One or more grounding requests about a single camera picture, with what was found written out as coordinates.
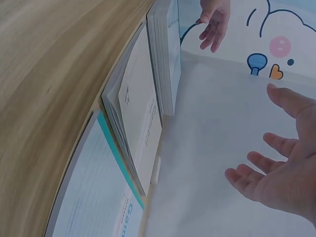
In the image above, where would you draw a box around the person's left hand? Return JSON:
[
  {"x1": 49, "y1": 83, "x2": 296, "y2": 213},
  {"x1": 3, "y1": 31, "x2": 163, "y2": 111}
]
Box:
[{"x1": 196, "y1": 0, "x2": 232, "y2": 53}]

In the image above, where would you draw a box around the person's right hand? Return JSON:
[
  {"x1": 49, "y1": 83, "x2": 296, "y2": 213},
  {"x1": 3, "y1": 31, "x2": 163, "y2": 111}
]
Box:
[{"x1": 224, "y1": 83, "x2": 316, "y2": 237}]

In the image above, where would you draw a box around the stack of white notebooks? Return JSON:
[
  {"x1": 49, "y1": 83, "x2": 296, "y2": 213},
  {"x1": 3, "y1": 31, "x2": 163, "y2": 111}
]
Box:
[{"x1": 146, "y1": 0, "x2": 183, "y2": 117}]

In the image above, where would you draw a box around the white soft-cover notebook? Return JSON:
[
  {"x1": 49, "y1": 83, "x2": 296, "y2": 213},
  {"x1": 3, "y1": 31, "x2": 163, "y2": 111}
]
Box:
[{"x1": 101, "y1": 23, "x2": 164, "y2": 198}]

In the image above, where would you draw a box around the teal-spined lined notebook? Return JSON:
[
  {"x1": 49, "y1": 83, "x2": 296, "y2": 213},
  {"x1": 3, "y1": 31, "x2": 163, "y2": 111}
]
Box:
[{"x1": 47, "y1": 110, "x2": 158, "y2": 237}]

